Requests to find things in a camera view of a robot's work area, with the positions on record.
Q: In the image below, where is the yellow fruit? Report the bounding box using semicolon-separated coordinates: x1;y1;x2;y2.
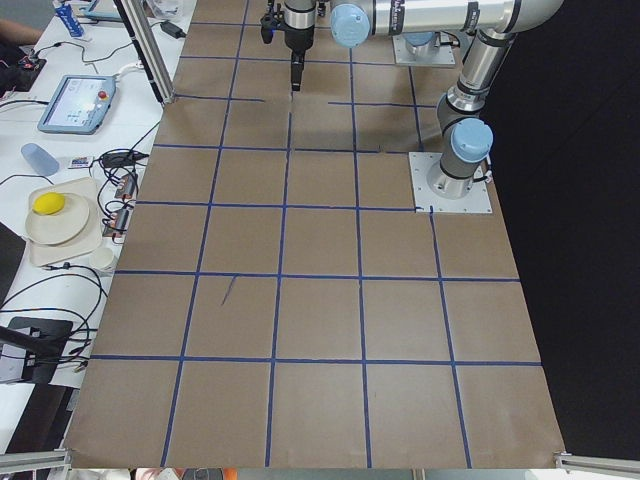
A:
32;192;66;215

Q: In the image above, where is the black laptop charger brick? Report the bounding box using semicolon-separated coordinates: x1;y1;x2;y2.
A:
160;20;186;39

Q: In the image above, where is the beige plate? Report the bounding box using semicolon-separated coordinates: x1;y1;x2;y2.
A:
25;193;90;245

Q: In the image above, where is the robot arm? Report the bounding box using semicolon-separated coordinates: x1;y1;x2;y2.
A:
402;31;440;57
330;1;562;200

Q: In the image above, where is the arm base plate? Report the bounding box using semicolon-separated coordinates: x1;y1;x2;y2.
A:
409;152;492;215
393;32;456;68

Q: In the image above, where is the blue box carton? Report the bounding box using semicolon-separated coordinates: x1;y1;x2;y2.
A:
53;1;84;38

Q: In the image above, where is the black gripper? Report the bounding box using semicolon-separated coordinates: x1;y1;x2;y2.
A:
284;24;315;92

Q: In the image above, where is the power strip with plugs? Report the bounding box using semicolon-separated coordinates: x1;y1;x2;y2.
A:
102;172;138;239

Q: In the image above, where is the beige serving tray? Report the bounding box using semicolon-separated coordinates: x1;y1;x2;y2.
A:
25;177;102;267

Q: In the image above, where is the teach pendant tablet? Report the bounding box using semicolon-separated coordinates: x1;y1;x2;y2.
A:
37;75;116;135

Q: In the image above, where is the blue plastic cup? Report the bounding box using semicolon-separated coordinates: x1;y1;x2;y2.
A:
21;143;59;177

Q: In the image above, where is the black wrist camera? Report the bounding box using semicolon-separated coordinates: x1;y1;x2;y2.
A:
260;0;284;44

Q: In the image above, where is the aluminium frame post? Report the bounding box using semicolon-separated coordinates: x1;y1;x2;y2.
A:
114;0;175;105

